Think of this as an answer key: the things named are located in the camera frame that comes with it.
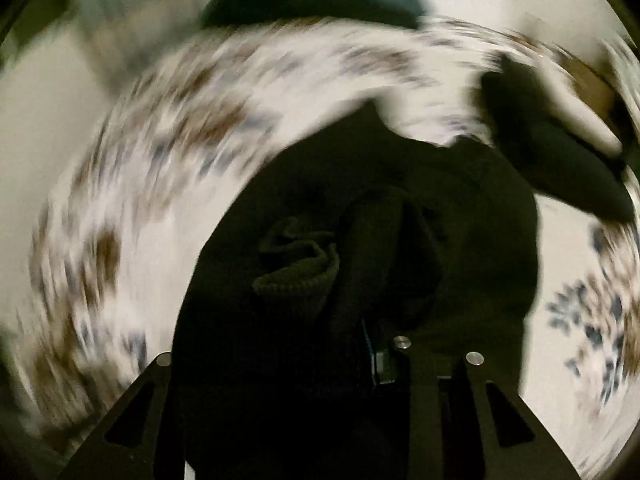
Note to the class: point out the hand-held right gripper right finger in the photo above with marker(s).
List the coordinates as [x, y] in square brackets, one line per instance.
[385, 367]

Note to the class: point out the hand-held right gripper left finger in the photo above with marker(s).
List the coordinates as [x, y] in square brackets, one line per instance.
[161, 372]

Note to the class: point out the black sweater with lion print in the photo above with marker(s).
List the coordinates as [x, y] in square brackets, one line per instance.
[300, 185]

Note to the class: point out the folded black clothes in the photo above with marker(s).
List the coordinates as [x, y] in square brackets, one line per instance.
[560, 165]

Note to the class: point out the floral bed blanket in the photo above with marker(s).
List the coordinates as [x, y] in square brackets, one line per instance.
[150, 160]

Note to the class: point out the grey-green curtain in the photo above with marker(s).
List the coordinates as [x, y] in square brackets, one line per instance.
[120, 10]

